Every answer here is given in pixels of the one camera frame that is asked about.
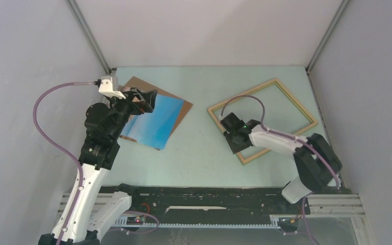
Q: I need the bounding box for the wooden picture frame green edge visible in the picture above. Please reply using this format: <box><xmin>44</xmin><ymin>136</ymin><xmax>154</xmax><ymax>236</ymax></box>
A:
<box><xmin>207</xmin><ymin>78</ymin><xmax>319</xmax><ymax>166</ymax></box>

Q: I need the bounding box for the brown cardboard backing board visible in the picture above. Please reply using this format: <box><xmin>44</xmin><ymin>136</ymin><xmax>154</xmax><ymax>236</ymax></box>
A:
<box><xmin>118</xmin><ymin>76</ymin><xmax>193</xmax><ymax>135</ymax></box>

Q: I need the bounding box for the aluminium corner post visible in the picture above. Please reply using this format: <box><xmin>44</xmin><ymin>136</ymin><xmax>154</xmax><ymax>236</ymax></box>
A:
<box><xmin>306</xmin><ymin>0</ymin><xmax>352</xmax><ymax>75</ymax></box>
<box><xmin>65</xmin><ymin>0</ymin><xmax>111</xmax><ymax>74</ymax></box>

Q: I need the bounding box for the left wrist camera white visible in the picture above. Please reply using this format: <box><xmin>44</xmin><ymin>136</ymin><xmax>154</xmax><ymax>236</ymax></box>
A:
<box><xmin>99</xmin><ymin>75</ymin><xmax>126</xmax><ymax>99</ymax></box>

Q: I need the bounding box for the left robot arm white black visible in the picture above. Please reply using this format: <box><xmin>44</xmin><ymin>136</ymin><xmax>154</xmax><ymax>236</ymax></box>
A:
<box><xmin>38</xmin><ymin>88</ymin><xmax>158</xmax><ymax>244</ymax></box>

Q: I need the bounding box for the right aluminium corner post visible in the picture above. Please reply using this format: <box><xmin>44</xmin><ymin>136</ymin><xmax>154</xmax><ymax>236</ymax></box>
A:
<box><xmin>306</xmin><ymin>0</ymin><xmax>352</xmax><ymax>75</ymax></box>

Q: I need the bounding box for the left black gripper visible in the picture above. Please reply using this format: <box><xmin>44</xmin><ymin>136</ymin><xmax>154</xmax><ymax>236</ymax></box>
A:
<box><xmin>108</xmin><ymin>87</ymin><xmax>157</xmax><ymax>140</ymax></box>

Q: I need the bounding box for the left aluminium corner post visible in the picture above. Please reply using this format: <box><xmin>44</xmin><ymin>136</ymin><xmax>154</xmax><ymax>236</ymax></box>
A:
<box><xmin>65</xmin><ymin>0</ymin><xmax>111</xmax><ymax>74</ymax></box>

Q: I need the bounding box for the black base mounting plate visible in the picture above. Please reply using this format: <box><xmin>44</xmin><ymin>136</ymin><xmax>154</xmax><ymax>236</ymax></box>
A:
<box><xmin>96</xmin><ymin>183</ymin><xmax>352</xmax><ymax>228</ymax></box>

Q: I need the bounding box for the aluminium rail base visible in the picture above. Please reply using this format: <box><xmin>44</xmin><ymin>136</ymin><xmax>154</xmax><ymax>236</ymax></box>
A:
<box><xmin>56</xmin><ymin>192</ymin><xmax>366</xmax><ymax>229</ymax></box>

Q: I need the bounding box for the blue sea photo print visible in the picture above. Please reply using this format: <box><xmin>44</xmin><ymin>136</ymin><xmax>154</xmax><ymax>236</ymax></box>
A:
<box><xmin>119</xmin><ymin>94</ymin><xmax>184</xmax><ymax>150</ymax></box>

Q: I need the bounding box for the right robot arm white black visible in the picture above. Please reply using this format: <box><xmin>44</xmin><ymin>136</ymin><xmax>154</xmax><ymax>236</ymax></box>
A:
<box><xmin>220</xmin><ymin>113</ymin><xmax>342</xmax><ymax>213</ymax></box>

